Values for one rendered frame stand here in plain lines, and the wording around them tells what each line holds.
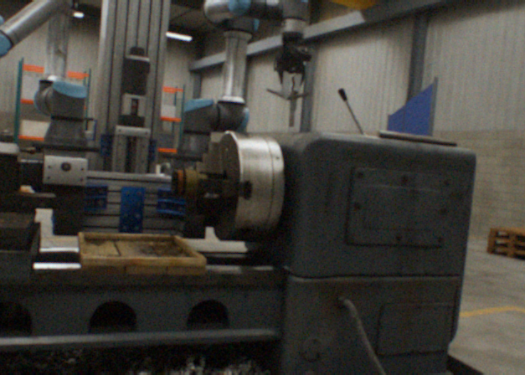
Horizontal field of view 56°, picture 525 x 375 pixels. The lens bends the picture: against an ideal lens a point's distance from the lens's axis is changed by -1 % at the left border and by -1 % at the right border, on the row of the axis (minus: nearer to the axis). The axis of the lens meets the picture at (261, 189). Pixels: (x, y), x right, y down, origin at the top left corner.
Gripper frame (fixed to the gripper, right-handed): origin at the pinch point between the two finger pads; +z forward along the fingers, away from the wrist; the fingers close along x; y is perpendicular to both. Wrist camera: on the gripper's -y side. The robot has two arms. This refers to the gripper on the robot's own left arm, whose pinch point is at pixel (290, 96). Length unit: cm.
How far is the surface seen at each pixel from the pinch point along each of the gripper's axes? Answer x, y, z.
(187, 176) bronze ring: 35.1, -14.7, 27.5
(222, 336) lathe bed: 26, -28, 68
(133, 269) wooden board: 50, -29, 50
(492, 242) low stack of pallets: -607, 457, 119
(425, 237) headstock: -32, -34, 39
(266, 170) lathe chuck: 16.9, -26.3, 23.9
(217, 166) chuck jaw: 25.6, -10.2, 24.2
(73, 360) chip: 61, -4, 82
